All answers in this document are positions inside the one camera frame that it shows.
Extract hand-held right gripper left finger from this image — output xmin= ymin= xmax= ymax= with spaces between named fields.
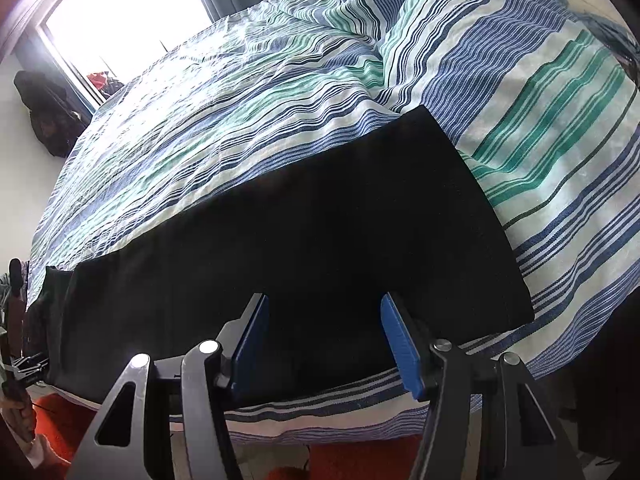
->
xmin=65 ymin=292 xmax=271 ymax=480

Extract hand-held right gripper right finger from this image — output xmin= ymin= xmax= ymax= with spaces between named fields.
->
xmin=380 ymin=292 xmax=587 ymax=480

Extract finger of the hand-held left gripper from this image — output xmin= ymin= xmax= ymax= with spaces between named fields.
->
xmin=9 ymin=352 xmax=52 ymax=387

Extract black pants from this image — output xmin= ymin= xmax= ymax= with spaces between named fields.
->
xmin=22 ymin=105 xmax=536 ymax=407

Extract person's left hand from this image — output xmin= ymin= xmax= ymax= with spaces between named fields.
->
xmin=0 ymin=396 xmax=37 ymax=457

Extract orange rug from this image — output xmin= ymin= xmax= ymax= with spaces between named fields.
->
xmin=29 ymin=391 xmax=427 ymax=480

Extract white fluffy rug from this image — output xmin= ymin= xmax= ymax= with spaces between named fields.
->
xmin=24 ymin=437 xmax=72 ymax=467

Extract dark clothes pile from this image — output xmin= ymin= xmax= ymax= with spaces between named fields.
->
xmin=0 ymin=258 xmax=26 ymax=301

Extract striped bed sheet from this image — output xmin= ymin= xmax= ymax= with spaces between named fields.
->
xmin=27 ymin=0 xmax=640 ymax=446

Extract hanging black jacket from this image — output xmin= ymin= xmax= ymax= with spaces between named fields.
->
xmin=12 ymin=70 xmax=94 ymax=159

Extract red clothes by window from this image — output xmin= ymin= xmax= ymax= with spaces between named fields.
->
xmin=86 ymin=71 xmax=125 ymax=99

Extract bright window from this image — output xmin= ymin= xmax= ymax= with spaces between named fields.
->
xmin=42 ymin=0 xmax=212 ymax=107

